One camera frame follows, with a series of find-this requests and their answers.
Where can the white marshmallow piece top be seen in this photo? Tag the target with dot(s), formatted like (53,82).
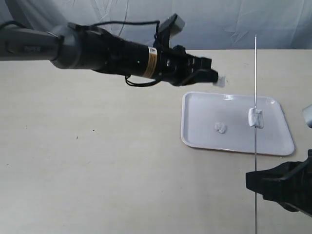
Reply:
(220,82)

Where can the white plastic tray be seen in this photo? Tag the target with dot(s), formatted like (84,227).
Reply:
(201,110)

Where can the white marshmallow piece bottom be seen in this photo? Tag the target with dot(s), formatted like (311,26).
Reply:
(220,127)

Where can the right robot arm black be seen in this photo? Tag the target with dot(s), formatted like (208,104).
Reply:
(288,184)

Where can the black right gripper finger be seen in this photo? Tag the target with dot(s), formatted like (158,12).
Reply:
(255,180)
(277,191)

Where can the left robot arm black grey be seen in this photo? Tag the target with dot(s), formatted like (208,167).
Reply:
(93,48)

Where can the white marshmallow piece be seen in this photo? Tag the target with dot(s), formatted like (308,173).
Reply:
(220,82)
(220,127)
(255,118)

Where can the blue-grey backdrop cloth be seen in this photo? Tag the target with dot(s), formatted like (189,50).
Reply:
(209,24)

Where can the thin metal skewer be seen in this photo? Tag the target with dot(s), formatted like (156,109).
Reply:
(255,134)

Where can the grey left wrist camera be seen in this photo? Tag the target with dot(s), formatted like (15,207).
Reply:
(172,26)

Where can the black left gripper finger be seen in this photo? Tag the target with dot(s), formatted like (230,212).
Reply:
(201,63)
(200,76)

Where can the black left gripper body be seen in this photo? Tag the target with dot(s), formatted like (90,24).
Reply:
(173,66)

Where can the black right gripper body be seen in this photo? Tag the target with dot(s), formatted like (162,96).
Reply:
(300,193)

